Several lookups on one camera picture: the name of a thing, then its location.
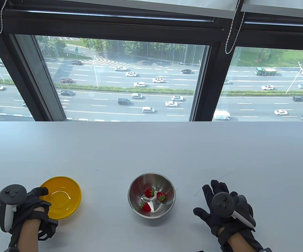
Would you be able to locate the white roller blind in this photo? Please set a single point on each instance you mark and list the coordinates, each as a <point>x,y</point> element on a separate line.
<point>193,6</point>
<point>280,6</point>

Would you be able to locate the stainless steel mixing bowl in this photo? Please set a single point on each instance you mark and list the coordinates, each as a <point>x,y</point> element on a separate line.
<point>151,182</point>

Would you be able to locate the yellow plastic bowl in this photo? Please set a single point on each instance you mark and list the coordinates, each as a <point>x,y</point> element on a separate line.
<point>62,199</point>

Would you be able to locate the black left hand controller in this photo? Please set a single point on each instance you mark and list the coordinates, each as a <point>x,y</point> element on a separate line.
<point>11,194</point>

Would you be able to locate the black right hand controller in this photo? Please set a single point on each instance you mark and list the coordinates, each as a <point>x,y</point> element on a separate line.
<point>222,204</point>

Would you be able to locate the person's left forearm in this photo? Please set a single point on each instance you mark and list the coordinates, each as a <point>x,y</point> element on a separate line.
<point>28,236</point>

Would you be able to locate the black window frame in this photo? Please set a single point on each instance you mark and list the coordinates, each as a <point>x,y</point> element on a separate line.
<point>212,78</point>

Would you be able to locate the person's left hand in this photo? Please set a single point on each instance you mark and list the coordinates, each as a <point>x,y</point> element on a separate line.
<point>34,204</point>

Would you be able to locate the red strawberry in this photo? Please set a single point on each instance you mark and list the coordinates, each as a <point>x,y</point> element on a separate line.
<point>149,193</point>
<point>146,207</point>
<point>161,196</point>

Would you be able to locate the black hand controller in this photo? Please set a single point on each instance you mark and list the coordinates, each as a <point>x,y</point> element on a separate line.
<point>222,204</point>
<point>11,194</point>

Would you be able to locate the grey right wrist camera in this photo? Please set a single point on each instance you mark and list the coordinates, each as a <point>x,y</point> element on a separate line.
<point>265,250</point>

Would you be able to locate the person's right forearm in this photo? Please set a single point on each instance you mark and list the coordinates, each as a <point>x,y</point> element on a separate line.
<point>239,242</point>

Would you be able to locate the person's right hand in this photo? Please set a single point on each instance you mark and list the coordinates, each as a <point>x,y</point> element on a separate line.
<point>218,187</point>

